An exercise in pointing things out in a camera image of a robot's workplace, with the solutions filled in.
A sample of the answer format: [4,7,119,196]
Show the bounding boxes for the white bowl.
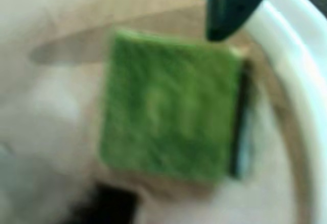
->
[0,0,307,224]

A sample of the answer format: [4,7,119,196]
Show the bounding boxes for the white round lid ring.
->
[242,0,327,224]

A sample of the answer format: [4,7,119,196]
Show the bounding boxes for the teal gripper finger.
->
[206,0,283,42]

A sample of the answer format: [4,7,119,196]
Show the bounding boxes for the green wooden cube block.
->
[98,29,250,187]

